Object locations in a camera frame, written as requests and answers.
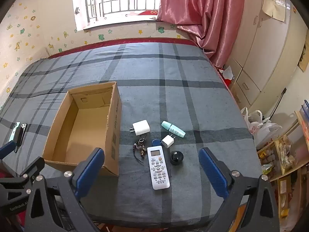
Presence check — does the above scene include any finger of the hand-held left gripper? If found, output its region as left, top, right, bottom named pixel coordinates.
left=20, top=157, right=46, bottom=178
left=0, top=140, right=17, bottom=159

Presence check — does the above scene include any pile of snack packets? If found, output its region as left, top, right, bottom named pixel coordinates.
left=258, top=135, right=297, bottom=174

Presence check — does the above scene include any small white charger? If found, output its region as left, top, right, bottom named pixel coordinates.
left=161, top=133, right=175, bottom=148

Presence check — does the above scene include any metal window grille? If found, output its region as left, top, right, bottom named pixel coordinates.
left=84, top=0, right=161, bottom=22

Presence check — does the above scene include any mint green tube bottle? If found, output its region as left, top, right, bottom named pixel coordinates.
left=161, top=120, right=186, bottom=138

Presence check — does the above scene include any dark beaded keychain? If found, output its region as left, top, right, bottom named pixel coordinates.
left=133, top=137, right=148, bottom=165

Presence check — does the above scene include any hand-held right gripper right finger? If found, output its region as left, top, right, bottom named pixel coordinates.
left=198, top=147, right=282, bottom=232

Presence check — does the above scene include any pink satin curtain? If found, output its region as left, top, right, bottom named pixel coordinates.
left=157, top=0, right=245, bottom=68

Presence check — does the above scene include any mint green phone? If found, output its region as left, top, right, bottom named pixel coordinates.
left=8, top=122, right=21, bottom=142

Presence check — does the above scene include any brown cardboard box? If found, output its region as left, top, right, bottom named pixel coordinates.
left=42, top=81, right=122, bottom=177

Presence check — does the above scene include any brown wall poster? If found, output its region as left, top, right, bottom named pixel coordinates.
left=298, top=40, right=309, bottom=72

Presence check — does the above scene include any red and white paper bag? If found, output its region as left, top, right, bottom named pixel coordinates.
left=218, top=66, right=234, bottom=85

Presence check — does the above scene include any cream paper sheet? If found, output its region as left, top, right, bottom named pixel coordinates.
left=262, top=0, right=288, bottom=22

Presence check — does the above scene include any red mattress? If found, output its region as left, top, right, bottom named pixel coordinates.
left=47, top=38, right=242, bottom=109

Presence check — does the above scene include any dark smartphone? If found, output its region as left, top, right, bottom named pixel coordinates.
left=19, top=123, right=27, bottom=141

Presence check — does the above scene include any large white charger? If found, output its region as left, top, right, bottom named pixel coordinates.
left=129, top=119, right=151, bottom=136

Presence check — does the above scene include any black power bank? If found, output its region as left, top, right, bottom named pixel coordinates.
left=13, top=128, right=24, bottom=148

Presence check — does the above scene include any black tape roll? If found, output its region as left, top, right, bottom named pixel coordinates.
left=170, top=150, right=184, bottom=166

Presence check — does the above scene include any wooden stick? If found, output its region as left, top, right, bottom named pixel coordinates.
left=270, top=89, right=287, bottom=121

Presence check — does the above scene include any beige wardrobe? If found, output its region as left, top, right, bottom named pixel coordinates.
left=227, top=0, right=309, bottom=107

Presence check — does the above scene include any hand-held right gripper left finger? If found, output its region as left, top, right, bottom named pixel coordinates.
left=20, top=147, right=106, bottom=232

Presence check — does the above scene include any white remote control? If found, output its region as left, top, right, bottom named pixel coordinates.
left=147, top=146, right=171, bottom=190

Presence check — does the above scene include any white plastic bag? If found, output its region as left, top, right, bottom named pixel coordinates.
left=241, top=107, right=283, bottom=148

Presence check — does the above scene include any grey plaid bed sheet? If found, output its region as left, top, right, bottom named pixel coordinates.
left=0, top=41, right=262, bottom=223

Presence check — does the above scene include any wooden shelf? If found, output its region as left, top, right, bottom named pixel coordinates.
left=257, top=111, right=309, bottom=223

